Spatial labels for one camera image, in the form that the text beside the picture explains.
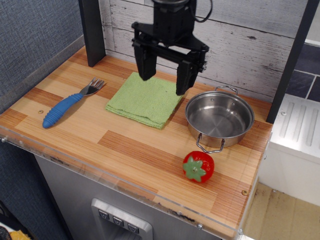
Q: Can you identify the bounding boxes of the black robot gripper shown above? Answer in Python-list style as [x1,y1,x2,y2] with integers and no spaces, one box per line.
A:
[131,4,209,96]

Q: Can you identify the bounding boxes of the small steel pot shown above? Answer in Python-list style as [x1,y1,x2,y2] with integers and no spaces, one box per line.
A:
[185,85,255,154]

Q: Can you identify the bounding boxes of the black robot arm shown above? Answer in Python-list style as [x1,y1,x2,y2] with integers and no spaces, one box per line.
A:
[131,0,209,96]

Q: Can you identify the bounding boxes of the red toy tomato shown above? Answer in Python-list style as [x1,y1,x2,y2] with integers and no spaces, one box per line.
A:
[182,151,215,183]

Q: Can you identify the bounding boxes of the green folded cloth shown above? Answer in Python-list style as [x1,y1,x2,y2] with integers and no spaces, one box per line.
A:
[105,72,182,130]

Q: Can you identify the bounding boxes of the clear acrylic edge guard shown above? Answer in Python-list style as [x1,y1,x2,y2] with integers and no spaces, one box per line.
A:
[0,127,244,240]

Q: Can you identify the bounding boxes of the white toy sink unit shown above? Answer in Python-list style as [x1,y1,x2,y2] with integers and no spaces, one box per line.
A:
[258,94,320,205]

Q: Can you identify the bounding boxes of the grey toy fridge dispenser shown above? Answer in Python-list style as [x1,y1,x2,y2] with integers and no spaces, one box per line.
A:
[91,198,154,240]

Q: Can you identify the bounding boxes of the black cable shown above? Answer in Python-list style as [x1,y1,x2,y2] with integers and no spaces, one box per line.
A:
[192,0,214,23]

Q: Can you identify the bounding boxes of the blue handled fork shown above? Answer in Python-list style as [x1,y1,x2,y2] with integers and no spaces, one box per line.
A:
[42,77,105,129]

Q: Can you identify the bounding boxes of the dark left post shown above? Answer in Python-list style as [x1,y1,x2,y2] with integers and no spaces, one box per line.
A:
[78,0,106,67]

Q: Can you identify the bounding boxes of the dark post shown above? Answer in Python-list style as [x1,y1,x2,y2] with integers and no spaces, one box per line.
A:
[266,0,320,124]
[78,0,106,67]

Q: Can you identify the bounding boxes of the dark right post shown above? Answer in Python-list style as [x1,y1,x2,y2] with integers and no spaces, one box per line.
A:
[266,0,320,124]

